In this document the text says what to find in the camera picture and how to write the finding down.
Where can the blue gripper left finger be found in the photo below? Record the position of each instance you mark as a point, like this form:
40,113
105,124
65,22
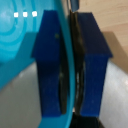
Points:
48,63

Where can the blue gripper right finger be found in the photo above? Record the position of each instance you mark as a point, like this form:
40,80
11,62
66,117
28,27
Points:
95,66

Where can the cornflower blue bowl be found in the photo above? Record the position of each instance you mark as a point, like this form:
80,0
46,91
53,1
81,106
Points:
16,43

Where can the grey round plate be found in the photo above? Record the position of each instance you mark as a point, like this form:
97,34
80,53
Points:
20,103

